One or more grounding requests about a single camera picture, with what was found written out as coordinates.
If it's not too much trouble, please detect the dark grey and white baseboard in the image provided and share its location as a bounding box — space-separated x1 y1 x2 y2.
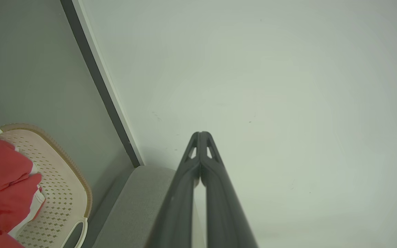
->
60 0 145 168

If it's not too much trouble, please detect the white cloth garment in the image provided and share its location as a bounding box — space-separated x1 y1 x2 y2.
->
0 129 46 248

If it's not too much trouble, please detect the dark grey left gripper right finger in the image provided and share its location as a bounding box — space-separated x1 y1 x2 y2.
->
200 131 258 248

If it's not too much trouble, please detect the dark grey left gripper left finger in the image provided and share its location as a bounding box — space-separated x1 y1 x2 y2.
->
145 132 201 248

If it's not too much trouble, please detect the beige perforated laundry basket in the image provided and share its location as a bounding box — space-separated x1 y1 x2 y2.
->
0 123 93 248

